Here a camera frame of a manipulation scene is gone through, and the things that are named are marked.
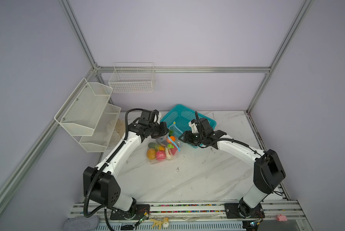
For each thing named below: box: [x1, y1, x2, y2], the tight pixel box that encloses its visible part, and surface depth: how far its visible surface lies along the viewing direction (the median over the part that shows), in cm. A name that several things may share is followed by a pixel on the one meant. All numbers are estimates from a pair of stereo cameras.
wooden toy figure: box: [149, 217, 170, 230], surface depth 70 cm
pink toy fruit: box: [156, 150, 166, 162], surface depth 91 cm
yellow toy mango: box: [146, 148, 156, 160], surface depth 92 cm
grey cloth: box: [62, 215, 100, 231], surface depth 70 cm
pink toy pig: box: [276, 214, 288, 222], surface depth 72 cm
